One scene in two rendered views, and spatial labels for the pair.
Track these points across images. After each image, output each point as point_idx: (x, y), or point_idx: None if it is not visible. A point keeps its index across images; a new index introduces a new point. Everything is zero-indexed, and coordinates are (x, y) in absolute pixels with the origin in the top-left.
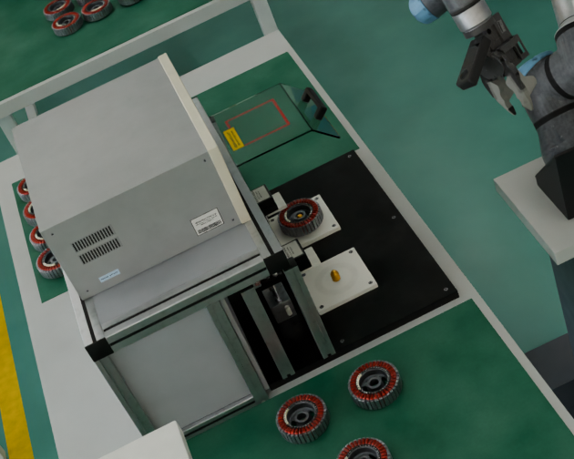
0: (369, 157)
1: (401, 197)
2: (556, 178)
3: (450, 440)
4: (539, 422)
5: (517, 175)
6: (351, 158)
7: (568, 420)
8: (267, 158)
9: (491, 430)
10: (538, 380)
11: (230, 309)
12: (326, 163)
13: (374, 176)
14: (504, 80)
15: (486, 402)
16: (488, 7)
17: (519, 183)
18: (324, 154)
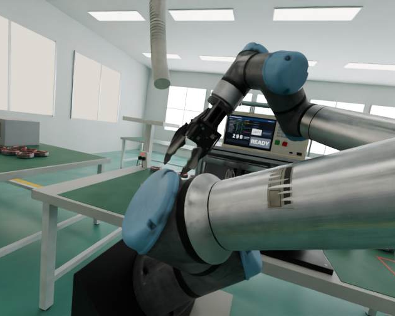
0: (325, 278)
1: (263, 259)
2: None
3: (128, 195)
4: (98, 202)
5: (219, 306)
6: (321, 263)
7: (86, 205)
8: (355, 255)
9: (116, 199)
10: (106, 211)
11: (218, 174)
12: (324, 256)
13: (297, 266)
14: (197, 155)
15: (124, 203)
16: (219, 89)
17: (209, 298)
18: (344, 268)
